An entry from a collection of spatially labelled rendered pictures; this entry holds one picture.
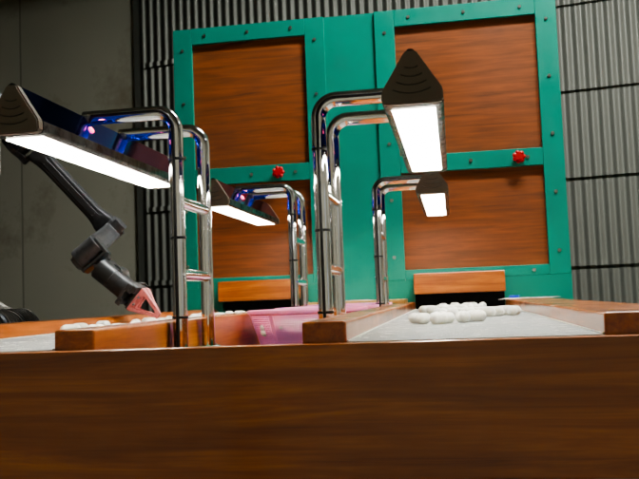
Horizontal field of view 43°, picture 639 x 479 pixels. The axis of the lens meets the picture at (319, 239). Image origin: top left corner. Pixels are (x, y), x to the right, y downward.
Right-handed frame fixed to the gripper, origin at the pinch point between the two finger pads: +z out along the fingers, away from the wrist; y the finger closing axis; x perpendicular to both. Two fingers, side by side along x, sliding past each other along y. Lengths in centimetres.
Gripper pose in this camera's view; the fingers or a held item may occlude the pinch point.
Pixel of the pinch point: (157, 314)
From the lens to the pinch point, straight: 207.8
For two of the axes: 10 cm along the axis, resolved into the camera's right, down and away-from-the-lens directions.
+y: 1.7, 0.7, 9.8
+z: 7.9, 5.9, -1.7
